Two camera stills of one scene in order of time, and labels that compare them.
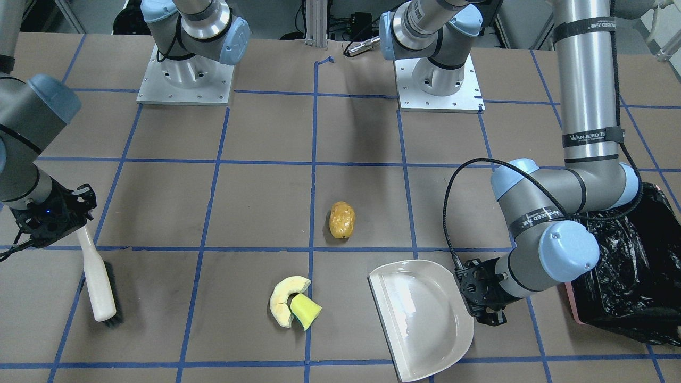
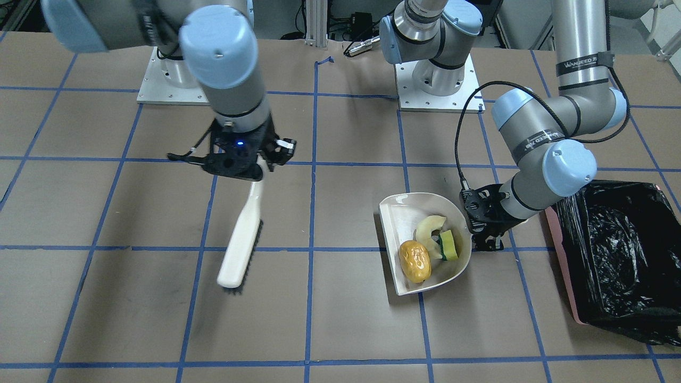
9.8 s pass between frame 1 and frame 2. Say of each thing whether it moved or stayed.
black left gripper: moved
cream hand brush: moved
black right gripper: moved
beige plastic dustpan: moved
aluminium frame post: stayed
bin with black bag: stayed
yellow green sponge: moved
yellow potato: moved
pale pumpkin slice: moved
